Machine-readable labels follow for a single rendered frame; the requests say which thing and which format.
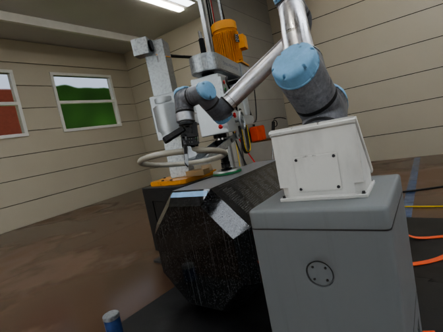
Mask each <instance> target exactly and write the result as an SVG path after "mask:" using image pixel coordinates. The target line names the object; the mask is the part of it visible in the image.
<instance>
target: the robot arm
mask: <svg viewBox="0 0 443 332"><path fill-rule="evenodd" d="M274 3H275V6H276V7H277V9H278V13H279V17H280V26H281V40H280V41H279V42H278V43H276V44H275V45H274V46H273V47H272V48H271V49H270V50H269V51H268V52H267V53H266V54H265V55H264V56H263V57H262V58H261V59H260V60H259V61H258V62H257V63H256V64H255V65H254V66H253V67H252V68H251V69H250V70H249V71H248V72H247V73H246V74H244V75H243V76H242V77H241V78H240V79H239V80H238V81H237V82H236V83H235V84H234V85H233V86H232V87H231V88H230V89H229V90H228V91H227V92H226V93H225V94H224V95H223V96H222V97H221V98H219V97H218V96H217V95H216V89H215V87H214V85H213V84H212V83H211V82H209V81H207V80H205V81H202V82H199V83H198V84H195V85H194V86H191V87H189V86H181V87H178V88H176V89H175V91H174V96H173V97H174V100H175V112H176V120H177V123H178V124H179V126H180V127H179V128H178V129H176V130H174V131H173V132H171V133H170V134H167V135H165V136H164V137H163V138H162V139H163V141H164V143H165V144H167V143H169V142H170V141H172V140H173V139H175V138H176V137H178V136H180V135H181V144H182V147H183V150H184V154H183V156H184V162H185V165H186V166H187V167H188V166H189V161H190V160H192V159H195V158H196V156H197V153H196V152H194V151H192V148H194V147H196V146H198V144H199V137H198V129H197V122H195V117H194V106H195V105H200V106H201V108H203V110H205V112H207V114H209V116H210V117H211V118H212V119H213V121H215V122H216V123H217V124H219V125H223V124H225V123H227V122H228V121H229V120H230V119H231V118H232V112H233V111H234V110H235V108H236V107H237V106H238V105H239V104H240V103H241V102H242V101H243V100H244V99H245V98H246V97H247V96H248V95H249V94H250V93H251V92H252V91H253V90H254V89H255V88H256V87H257V86H258V85H259V84H261V83H262V82H263V81H264V80H265V79H266V78H267V77H268V76H269V75H270V74H271V73H272V75H273V77H274V80H275V81H276V84H277V85H278V86H279V87H280V88H281V90H282V92H283V93H284V94H285V96H286V97H287V99H288V100H289V102H290V103H291V104H292V106H293V108H294V109H295V110H296V112H297V114H298V115H299V116H300V118H301V120H302V125H307V124H311V123H317V122H322V121H328V120H332V119H339V118H343V117H347V112H348V106H349V104H348V99H347V94H346V92H345V91H344V89H343V88H341V87H340V86H338V85H337V84H334V83H333V81H332V79H331V78H330V75H329V74H328V71H327V69H326V66H325V63H324V59H323V56H322V53H321V52H320V50H319V49H318V48H317V47H315V46H314V44H313V41H312V36H311V32H310V31H311V27H312V15H311V12H310V10H309V8H308V7H307V4H306V3H305V0H274ZM187 148H188V151H187Z"/></svg>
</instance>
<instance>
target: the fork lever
mask: <svg viewBox="0 0 443 332"><path fill-rule="evenodd" d="M225 139H227V140H226V141H224V142H223V143H221V144H220V145H219V146H218V147H217V146H216V144H215V141H217V140H215V141H214V142H212V143H211V144H210V145H208V146H207V147H212V148H222V149H226V148H227V147H228V146H230V145H231V144H232V143H233V142H234V141H236V139H237V135H236V133H234V134H233V135H232V136H227V137H225ZM215 155H219V154H218V153H198V154H197V156H196V158H195V159H192V160H196V159H204V158H208V157H212V156H215ZM192 160H191V161H192Z"/></svg>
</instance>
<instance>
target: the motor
mask: <svg viewBox="0 0 443 332"><path fill-rule="evenodd" d="M211 31H212V35H213V36H212V39H213V44H214V50H215V52H216V53H219V54H220V55H223V56H224V57H227V58H228V59H230V60H232V61H234V62H236V63H242V64H244V65H246V66H247V67H249V64H248V63H246V62H244V61H243V55H242V51H244V50H247V49H248V44H247V37H246V36H245V35H244V34H238V31H237V25H236V22H235V21H234V20H232V19H224V20H219V21H217V22H215V23H213V25H212V26H211Z"/></svg>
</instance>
